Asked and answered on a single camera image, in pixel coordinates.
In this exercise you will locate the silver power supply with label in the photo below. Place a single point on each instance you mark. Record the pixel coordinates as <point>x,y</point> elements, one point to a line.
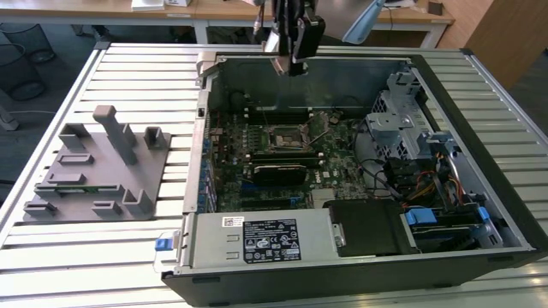
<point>210,237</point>

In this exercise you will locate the black mesh wastebasket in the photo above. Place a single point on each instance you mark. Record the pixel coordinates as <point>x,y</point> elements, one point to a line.
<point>22,77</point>
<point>30,41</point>

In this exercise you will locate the beige case latch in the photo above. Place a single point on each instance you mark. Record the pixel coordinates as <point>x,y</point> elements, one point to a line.
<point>206,59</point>

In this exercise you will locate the black open PC case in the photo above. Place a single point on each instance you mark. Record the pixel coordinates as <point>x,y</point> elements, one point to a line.
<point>343,288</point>

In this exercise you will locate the thin metal locking lever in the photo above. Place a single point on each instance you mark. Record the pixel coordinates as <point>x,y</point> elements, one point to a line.
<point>266,118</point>
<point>287,148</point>

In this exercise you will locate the black expansion slot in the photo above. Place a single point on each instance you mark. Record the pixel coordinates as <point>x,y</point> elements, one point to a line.
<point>270,204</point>

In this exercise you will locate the blue plastic tab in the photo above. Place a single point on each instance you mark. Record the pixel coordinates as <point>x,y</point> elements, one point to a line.
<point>482,214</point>

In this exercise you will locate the black graphics card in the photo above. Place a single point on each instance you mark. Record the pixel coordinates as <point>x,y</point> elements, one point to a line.
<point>278,176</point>

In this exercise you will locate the small white box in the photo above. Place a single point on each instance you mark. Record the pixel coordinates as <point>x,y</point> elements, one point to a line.
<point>178,2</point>

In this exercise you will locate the wooden cabinet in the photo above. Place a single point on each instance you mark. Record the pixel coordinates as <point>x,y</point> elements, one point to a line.
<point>506,38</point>

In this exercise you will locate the round coin battery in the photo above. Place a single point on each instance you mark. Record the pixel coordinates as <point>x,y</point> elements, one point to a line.
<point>337,116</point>

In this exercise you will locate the small black block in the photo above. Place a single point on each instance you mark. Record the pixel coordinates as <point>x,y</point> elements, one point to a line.
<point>435,8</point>

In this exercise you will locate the wooden desk white frame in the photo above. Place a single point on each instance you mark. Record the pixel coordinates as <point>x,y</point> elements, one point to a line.
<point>86,9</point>

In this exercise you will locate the grey plastic parts rack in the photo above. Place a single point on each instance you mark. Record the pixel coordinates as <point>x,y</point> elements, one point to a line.
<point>107,179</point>

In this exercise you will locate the green motherboard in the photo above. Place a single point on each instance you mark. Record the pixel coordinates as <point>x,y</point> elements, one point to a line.
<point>343,167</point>

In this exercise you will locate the black plastic shroud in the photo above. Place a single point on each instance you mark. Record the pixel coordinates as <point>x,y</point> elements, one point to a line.
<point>369,224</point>

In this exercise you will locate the silver drive cage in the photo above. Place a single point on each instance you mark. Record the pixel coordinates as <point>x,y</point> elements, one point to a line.
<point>386,125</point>

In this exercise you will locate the RAM slot white clips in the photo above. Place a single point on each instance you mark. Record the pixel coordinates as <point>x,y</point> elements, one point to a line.
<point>285,165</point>
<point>278,116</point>
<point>278,109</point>
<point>285,158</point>

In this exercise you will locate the white desk leg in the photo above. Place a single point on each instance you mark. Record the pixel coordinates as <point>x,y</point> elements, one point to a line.
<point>9,118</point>

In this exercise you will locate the silver finned heatsink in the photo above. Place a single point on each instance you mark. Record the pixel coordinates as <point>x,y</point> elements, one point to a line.
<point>323,195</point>

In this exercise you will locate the blue disk carrier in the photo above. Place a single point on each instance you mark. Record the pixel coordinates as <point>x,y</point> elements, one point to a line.
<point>419,216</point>

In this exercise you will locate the blue case latch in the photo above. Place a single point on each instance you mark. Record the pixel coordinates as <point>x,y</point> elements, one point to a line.
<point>163,244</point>

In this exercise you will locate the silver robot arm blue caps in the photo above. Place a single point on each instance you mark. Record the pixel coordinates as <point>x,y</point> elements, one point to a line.
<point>365,22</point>

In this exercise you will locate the silver CPU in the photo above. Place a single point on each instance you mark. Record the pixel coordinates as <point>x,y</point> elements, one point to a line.
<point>282,65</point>

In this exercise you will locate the CPU socket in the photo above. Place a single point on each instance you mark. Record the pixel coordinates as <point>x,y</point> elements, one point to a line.
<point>285,138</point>

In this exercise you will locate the green RAM stick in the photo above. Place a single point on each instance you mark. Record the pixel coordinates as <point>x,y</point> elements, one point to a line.
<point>75,190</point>

